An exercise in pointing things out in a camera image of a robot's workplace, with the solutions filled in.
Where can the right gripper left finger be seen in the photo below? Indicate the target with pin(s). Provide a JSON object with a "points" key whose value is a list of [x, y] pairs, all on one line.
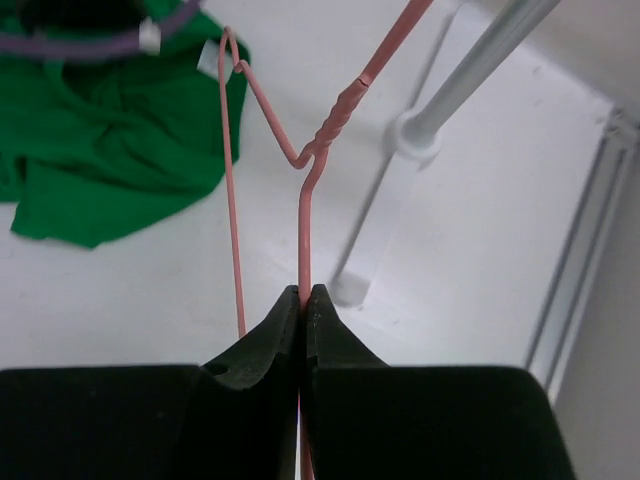
{"points": [[233, 417]]}

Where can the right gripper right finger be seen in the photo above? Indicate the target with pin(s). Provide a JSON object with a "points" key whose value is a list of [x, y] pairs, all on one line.
{"points": [[369, 420]]}

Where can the pink wire hanger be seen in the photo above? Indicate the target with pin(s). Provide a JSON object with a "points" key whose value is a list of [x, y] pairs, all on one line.
{"points": [[315, 152]]}

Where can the green t shirt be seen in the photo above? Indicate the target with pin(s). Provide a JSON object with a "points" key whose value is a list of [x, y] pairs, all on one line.
{"points": [[91, 153]]}

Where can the metal clothes rack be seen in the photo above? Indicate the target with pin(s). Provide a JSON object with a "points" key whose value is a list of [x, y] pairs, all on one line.
{"points": [[468, 51]]}

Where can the aluminium rail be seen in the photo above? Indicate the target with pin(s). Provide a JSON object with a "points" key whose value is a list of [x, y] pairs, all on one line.
{"points": [[569, 291]]}

